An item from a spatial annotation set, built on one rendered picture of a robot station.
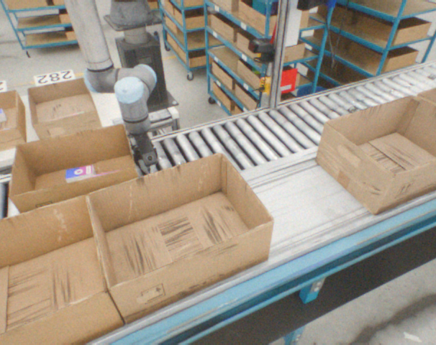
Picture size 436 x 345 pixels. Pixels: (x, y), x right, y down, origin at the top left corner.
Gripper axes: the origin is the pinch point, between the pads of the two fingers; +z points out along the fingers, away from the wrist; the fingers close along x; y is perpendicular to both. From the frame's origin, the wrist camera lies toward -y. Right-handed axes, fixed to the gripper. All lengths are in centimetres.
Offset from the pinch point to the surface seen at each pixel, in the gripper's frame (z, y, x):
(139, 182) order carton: -23.0, -29.0, 7.0
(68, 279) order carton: -9, -41, 31
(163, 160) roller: 5.3, 10.8, -8.4
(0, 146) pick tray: 3, 48, 54
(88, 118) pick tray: -2, 48, 16
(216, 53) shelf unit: 26, 154, -98
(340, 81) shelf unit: 46, 94, -189
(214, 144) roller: 5.6, 11.6, -33.3
